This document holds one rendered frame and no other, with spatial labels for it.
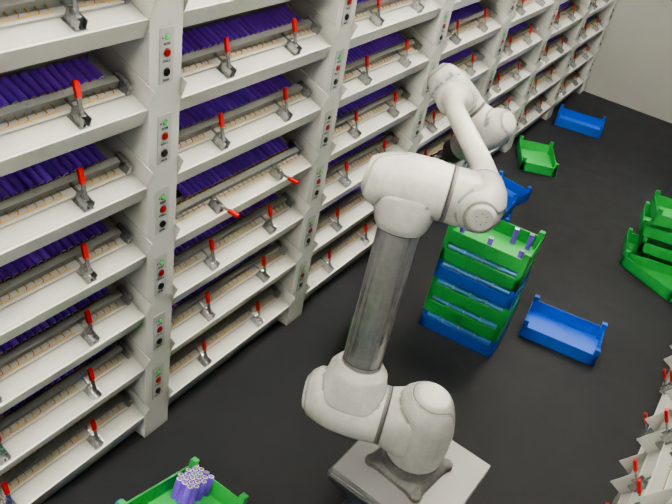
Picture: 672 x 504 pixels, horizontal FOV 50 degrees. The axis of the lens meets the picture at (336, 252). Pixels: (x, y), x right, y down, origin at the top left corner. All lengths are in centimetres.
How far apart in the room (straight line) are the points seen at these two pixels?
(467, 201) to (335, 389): 59
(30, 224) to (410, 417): 97
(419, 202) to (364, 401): 53
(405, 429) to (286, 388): 72
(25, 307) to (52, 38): 58
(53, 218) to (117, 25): 41
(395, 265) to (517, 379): 119
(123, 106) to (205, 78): 25
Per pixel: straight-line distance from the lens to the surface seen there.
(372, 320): 171
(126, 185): 169
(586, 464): 257
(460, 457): 209
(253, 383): 244
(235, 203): 202
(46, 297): 169
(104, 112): 156
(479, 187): 158
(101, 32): 146
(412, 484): 196
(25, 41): 138
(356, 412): 182
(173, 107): 166
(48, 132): 149
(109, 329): 189
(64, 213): 160
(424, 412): 180
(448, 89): 205
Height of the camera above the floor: 177
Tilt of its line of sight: 35 degrees down
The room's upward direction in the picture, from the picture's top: 11 degrees clockwise
